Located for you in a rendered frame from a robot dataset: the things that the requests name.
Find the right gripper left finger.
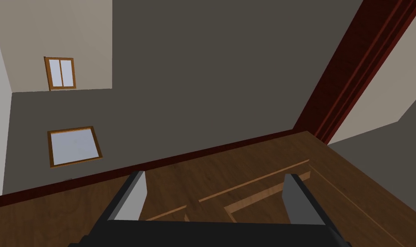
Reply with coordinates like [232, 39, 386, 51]
[106, 170, 148, 222]

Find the wide single-pane wooden window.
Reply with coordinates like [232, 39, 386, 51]
[47, 126, 104, 169]

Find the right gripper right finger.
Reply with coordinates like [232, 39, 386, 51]
[281, 173, 327, 226]

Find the small two-pane wooden window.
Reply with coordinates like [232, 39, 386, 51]
[43, 56, 77, 91]

